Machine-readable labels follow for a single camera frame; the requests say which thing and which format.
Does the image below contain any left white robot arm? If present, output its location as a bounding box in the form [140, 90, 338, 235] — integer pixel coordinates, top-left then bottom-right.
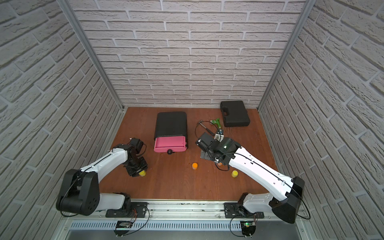
[56, 138, 148, 217]

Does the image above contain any black tool case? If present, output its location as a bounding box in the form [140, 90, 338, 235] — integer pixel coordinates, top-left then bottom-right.
[220, 101, 251, 128]

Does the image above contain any aluminium frame post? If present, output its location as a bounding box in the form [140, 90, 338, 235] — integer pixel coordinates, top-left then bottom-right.
[257, 0, 316, 111]
[57, 0, 124, 111]

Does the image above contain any right controller board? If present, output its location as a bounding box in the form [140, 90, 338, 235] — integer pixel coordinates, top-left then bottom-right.
[240, 221, 256, 238]

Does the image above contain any black drawer cabinet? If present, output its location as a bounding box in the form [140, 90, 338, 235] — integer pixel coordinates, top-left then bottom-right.
[154, 112, 188, 143]

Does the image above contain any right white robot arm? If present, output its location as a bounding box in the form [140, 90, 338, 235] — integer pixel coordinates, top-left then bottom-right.
[196, 133, 305, 224]

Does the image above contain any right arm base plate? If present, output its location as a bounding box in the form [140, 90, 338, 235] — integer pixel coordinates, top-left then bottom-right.
[224, 202, 265, 219]

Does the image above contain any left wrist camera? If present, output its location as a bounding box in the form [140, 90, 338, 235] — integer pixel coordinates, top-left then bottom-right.
[129, 138, 144, 154]

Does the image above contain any controller board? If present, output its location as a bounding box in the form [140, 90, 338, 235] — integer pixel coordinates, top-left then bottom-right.
[114, 221, 133, 237]
[240, 221, 256, 238]

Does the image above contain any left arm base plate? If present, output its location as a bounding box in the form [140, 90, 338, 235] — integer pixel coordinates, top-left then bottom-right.
[106, 202, 148, 219]

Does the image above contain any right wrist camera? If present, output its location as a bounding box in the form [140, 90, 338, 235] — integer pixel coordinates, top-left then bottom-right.
[214, 133, 224, 142]

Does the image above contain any green toy drill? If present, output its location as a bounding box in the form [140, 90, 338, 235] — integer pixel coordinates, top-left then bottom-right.
[210, 118, 222, 130]

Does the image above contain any aluminium frame post left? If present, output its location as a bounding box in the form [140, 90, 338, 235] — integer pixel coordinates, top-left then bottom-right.
[57, 0, 124, 111]

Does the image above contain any aluminium frame post right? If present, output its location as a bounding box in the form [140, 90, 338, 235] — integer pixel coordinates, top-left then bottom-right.
[257, 0, 316, 111]

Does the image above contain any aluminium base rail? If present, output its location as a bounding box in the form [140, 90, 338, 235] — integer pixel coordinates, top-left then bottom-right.
[59, 198, 310, 223]

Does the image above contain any hammer with black handle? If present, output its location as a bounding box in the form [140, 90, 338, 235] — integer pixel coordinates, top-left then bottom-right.
[197, 120, 216, 136]

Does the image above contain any yellow paint can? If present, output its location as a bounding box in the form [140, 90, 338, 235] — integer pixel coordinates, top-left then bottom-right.
[231, 170, 239, 178]
[139, 170, 146, 177]

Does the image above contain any left controller board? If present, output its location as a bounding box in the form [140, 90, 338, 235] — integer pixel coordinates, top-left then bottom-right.
[114, 221, 133, 237]

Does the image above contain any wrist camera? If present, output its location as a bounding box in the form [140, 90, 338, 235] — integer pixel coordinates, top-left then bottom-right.
[129, 138, 144, 154]
[214, 133, 224, 142]

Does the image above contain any pink drawer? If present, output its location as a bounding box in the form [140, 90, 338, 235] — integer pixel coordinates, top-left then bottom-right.
[154, 136, 188, 155]

